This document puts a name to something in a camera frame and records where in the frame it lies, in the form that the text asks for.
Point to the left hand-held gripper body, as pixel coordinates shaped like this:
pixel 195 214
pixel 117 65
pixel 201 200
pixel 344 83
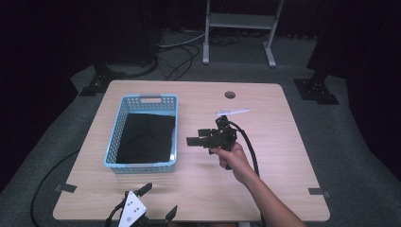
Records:
pixel 132 211

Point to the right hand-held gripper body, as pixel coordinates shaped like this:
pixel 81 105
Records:
pixel 222 138

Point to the black cloth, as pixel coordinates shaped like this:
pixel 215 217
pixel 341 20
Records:
pixel 146 138

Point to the blue plastic basket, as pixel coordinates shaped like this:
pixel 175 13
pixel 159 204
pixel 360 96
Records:
pixel 117 135

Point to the person's right hand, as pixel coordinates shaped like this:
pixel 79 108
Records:
pixel 235 159

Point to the black tape strip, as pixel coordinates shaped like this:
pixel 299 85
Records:
pixel 65 188
pixel 318 192

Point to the black stand base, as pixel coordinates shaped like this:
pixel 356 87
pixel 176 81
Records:
pixel 315 90
pixel 101 80

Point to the white metal stand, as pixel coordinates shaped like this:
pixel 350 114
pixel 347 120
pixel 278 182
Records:
pixel 239 22

